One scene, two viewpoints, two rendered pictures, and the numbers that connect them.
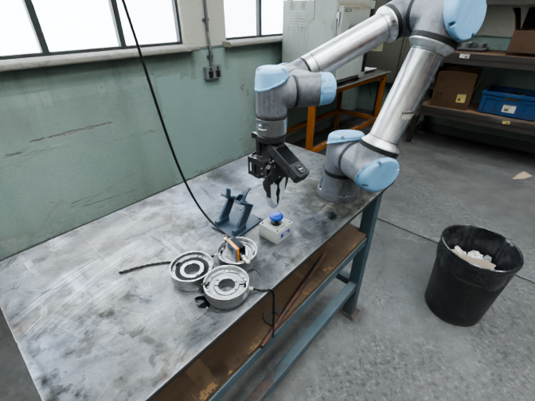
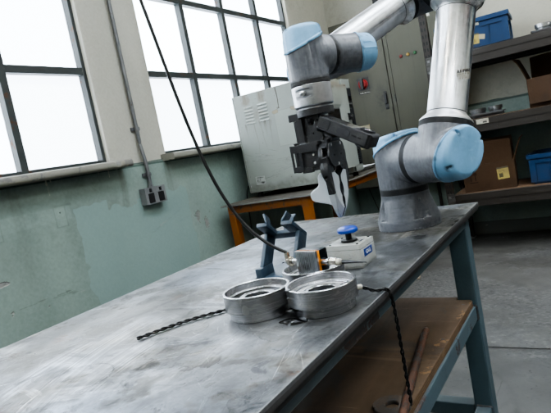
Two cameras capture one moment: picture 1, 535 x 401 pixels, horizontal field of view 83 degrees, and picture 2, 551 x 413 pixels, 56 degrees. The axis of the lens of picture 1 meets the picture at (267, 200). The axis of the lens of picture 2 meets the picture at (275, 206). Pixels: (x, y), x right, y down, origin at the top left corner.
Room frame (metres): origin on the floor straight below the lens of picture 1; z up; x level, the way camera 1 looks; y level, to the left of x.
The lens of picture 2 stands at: (-0.25, 0.26, 1.04)
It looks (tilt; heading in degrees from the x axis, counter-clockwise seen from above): 6 degrees down; 351
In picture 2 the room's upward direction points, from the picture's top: 11 degrees counter-clockwise
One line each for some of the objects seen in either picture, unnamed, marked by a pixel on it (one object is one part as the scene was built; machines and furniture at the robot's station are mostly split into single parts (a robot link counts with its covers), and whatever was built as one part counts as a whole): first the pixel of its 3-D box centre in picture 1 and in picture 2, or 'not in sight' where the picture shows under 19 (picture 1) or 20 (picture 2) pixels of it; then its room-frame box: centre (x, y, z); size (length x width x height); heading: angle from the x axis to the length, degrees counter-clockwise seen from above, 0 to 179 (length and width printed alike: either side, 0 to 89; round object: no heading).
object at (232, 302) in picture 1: (226, 287); (322, 294); (0.49, 0.09, 0.82); 0.10 x 0.10 x 0.04
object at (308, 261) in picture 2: (233, 250); (308, 262); (0.58, 0.09, 0.85); 0.05 x 0.02 x 0.04; 36
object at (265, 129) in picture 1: (270, 126); (311, 97); (0.72, -0.01, 1.13); 0.08 x 0.08 x 0.05
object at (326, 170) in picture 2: (270, 182); (329, 171); (0.69, -0.01, 0.99); 0.05 x 0.02 x 0.09; 138
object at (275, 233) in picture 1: (277, 227); (352, 251); (0.71, -0.03, 0.82); 0.08 x 0.07 x 0.05; 138
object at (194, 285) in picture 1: (192, 270); (258, 300); (0.54, 0.18, 0.82); 0.10 x 0.10 x 0.04
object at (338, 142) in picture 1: (345, 150); (401, 158); (0.95, -0.26, 0.97); 0.13 x 0.12 x 0.14; 20
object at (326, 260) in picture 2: (242, 254); (324, 260); (0.57, 0.06, 0.85); 0.17 x 0.02 x 0.04; 36
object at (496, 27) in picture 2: not in sight; (475, 37); (3.48, -2.11, 1.61); 0.52 x 0.38 x 0.22; 51
